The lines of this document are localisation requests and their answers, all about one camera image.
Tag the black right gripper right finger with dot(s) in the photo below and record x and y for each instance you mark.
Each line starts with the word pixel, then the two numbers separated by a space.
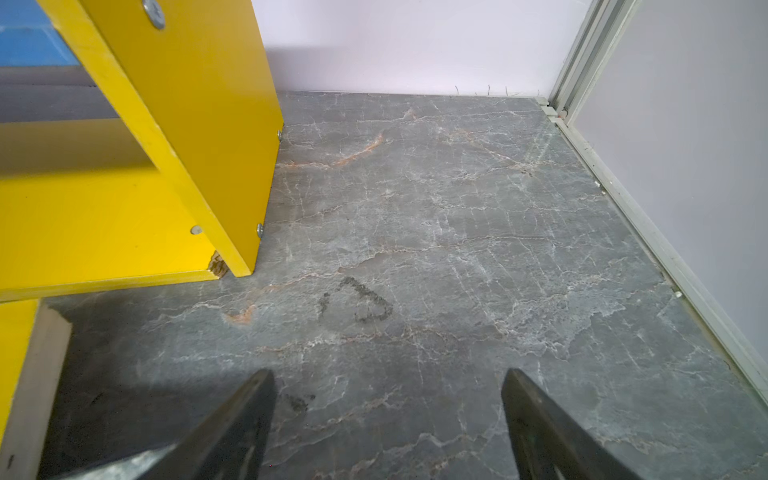
pixel 546 442

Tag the yellow wooden bookshelf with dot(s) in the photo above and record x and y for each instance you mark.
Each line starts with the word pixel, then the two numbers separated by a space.
pixel 172 188

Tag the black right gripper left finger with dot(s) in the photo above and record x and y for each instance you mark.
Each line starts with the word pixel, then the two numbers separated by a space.
pixel 231 442

